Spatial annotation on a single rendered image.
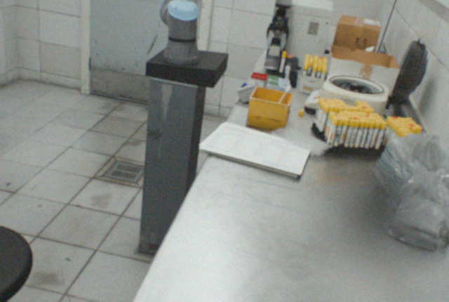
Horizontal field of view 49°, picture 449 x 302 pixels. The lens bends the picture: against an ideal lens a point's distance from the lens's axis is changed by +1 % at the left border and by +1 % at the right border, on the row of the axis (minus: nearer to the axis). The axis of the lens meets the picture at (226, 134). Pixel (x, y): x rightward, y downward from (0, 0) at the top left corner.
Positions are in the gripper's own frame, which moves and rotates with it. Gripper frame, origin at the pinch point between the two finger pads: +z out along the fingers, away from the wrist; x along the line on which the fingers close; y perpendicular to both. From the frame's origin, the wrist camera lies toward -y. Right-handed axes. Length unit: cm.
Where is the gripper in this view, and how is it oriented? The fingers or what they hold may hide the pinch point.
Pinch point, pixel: (274, 48)
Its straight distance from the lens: 230.8
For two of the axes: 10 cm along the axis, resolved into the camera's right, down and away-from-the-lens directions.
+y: 1.9, -3.8, 9.0
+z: -1.3, 9.0, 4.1
